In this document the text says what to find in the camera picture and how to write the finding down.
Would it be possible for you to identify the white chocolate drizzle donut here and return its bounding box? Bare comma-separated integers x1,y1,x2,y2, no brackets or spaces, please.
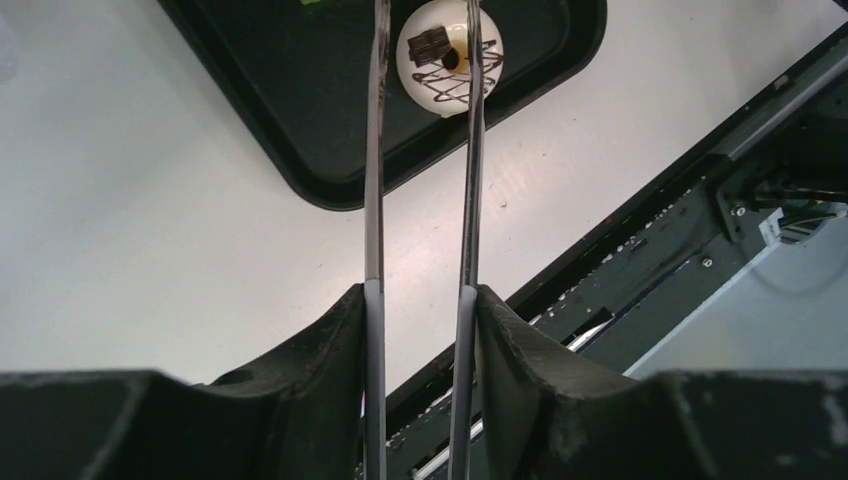
395,0,471,118

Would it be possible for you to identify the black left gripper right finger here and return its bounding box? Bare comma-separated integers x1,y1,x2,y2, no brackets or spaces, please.
475,286,847,479

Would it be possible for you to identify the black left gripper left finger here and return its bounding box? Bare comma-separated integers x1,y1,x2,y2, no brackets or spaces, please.
1,284,365,479

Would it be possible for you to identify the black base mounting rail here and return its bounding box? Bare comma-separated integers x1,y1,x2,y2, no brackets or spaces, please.
360,23,848,480

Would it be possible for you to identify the black serving tray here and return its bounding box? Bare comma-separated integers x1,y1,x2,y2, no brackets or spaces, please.
156,0,609,213

